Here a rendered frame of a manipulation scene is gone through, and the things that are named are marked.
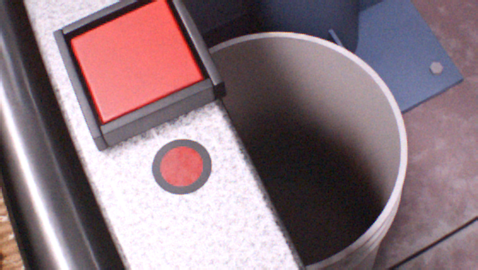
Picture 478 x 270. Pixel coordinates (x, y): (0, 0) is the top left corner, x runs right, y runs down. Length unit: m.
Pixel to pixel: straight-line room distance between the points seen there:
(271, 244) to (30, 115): 0.16
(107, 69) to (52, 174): 0.07
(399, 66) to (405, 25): 0.08
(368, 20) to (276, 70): 0.40
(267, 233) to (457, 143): 1.05
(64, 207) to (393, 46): 1.12
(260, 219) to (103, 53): 0.13
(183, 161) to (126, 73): 0.06
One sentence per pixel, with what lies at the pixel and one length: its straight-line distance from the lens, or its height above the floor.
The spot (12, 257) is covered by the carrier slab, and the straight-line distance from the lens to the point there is 0.52.
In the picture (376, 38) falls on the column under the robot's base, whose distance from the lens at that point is 1.62.
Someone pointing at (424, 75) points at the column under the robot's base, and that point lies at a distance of 1.60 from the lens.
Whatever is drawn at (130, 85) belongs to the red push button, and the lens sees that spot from 0.55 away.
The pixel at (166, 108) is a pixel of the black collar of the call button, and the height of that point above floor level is 0.93.
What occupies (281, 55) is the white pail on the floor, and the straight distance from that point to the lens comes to 1.24.
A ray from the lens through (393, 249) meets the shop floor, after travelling 1.49.
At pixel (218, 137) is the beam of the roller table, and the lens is 0.55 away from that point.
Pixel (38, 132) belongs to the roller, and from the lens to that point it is 0.57.
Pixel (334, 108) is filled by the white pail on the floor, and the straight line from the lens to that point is 1.31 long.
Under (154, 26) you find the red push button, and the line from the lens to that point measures 0.57.
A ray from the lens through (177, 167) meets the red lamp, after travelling 0.54.
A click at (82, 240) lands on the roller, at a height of 0.91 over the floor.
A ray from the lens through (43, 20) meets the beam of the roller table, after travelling 0.61.
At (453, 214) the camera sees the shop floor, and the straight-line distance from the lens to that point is 1.52.
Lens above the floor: 1.41
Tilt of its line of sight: 64 degrees down
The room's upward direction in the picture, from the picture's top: 11 degrees counter-clockwise
